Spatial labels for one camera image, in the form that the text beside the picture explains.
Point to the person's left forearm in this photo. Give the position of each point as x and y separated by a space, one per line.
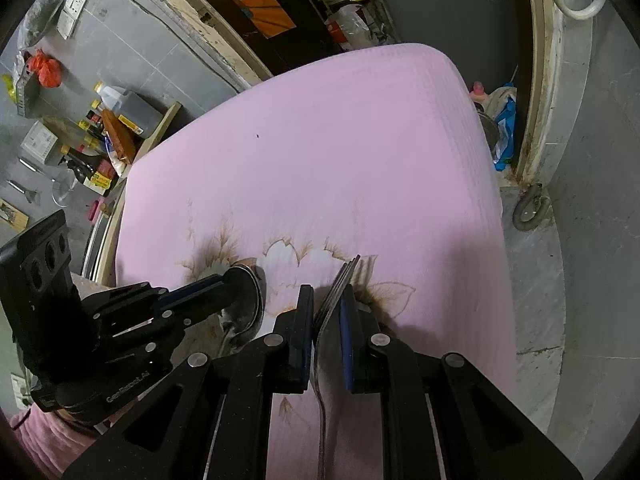
45 440

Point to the orange paper sheet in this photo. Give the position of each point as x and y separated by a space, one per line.
267 15

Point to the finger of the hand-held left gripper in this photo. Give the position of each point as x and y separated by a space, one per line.
210 305
200 286

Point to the group of dark condiment bottles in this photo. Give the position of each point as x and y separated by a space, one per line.
92 165

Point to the blue plastic bag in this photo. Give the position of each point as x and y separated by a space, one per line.
506 130

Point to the red plastic bag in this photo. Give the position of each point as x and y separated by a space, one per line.
44 69

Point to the clear plastic bag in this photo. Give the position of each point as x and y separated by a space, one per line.
350 22

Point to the white paper sheet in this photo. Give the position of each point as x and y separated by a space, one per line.
37 141

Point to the grey mesh bag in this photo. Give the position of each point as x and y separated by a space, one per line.
42 20

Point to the clear wine glass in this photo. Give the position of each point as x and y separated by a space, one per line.
62 190

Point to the pink floral tablecloth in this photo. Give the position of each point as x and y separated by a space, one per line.
325 160

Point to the large dark liquid jug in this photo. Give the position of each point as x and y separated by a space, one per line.
135 110

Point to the steel sink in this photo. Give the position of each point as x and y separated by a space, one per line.
95 245

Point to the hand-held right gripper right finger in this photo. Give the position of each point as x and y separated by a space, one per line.
348 350

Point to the orange-brown sauce bottle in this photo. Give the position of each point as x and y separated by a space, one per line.
120 137

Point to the white wall socket panel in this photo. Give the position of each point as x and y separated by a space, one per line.
72 10

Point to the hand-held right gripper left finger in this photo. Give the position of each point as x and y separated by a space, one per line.
306 345

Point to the steel fork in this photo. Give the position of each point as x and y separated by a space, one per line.
325 320

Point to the steel spoon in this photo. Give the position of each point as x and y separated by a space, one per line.
250 310

